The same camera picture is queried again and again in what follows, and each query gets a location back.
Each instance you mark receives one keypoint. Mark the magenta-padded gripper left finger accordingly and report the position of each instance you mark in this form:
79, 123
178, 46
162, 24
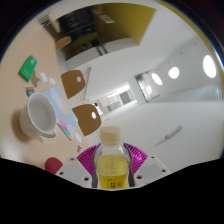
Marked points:
71, 170

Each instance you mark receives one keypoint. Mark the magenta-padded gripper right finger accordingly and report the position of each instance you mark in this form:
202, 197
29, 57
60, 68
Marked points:
151, 170

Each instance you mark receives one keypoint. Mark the yellow drink bottle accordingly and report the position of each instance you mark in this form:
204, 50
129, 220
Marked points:
112, 168

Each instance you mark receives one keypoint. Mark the flat round red coaster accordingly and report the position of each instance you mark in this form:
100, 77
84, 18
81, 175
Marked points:
53, 165

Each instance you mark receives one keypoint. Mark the small colourful table sticker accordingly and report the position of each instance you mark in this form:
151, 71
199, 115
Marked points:
79, 148

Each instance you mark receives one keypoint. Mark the wooden chair with oval hole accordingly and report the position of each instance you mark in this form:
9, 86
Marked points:
63, 42
71, 83
85, 120

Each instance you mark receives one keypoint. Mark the colourful printed paper sheet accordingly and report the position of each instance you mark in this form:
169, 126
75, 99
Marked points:
61, 110

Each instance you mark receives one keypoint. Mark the white ceramic mug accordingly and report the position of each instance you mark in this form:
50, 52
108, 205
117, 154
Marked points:
40, 115

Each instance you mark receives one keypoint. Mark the green balcony plant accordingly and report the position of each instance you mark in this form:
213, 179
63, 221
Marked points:
140, 81

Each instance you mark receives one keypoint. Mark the small orange blue sticker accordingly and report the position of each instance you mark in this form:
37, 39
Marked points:
29, 90

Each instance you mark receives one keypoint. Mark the small white paper scrap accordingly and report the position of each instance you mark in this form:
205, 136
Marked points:
52, 81
44, 76

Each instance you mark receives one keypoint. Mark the wooden stair handrail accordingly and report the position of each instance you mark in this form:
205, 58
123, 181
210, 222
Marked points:
87, 80

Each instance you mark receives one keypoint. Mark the small green box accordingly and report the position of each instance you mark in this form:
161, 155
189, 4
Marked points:
27, 68

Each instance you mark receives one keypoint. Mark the round ceiling lights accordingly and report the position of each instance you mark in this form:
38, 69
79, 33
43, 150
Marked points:
209, 66

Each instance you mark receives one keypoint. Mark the small wooden side table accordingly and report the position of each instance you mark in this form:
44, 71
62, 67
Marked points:
51, 23

